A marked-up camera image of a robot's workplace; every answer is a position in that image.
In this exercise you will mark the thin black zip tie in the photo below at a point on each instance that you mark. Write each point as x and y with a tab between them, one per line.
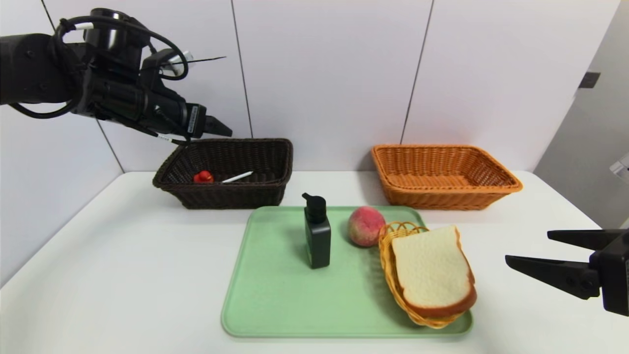
206	60

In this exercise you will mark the black pump bottle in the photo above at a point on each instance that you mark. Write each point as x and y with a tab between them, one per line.
318	246

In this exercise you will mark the white pen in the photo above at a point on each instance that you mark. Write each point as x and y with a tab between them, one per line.
237	177

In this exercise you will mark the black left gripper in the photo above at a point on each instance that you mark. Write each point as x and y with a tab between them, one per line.
195	120

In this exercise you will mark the white bread slice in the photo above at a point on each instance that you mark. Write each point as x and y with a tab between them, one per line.
432	270

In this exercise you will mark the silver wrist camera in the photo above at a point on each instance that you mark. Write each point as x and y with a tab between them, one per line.
621	169
172	59

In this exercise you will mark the black wall fixture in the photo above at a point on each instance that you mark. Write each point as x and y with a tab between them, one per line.
589	80

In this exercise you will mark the small yellow wicker basket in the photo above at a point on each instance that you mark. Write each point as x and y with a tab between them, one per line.
387	265

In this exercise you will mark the dark brown wicker basket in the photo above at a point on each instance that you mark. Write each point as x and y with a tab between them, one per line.
236	196

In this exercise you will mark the orange wicker basket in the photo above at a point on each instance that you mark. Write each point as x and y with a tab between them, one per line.
442	199

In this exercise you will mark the small red rubber toy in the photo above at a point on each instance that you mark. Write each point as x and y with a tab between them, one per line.
203	177

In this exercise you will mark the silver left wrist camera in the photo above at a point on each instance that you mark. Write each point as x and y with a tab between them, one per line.
172	59

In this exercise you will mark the light green plastic tray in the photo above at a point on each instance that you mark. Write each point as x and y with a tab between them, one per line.
285	305

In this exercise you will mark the red yellow peach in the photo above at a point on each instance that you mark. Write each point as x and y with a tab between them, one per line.
365	227

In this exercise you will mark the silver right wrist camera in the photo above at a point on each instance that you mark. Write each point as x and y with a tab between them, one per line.
621	169

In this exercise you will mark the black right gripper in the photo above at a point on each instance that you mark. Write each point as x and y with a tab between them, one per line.
615	276

